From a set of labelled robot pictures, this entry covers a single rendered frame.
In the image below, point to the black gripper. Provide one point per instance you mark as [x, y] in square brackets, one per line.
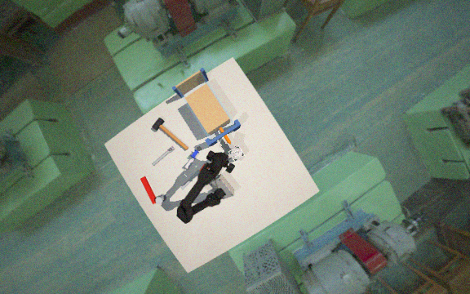
[229, 168]

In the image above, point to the mallet with black head and wooden handle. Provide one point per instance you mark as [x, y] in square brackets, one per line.
[158, 124]

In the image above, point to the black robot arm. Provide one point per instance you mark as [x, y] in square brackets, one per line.
[185, 211]

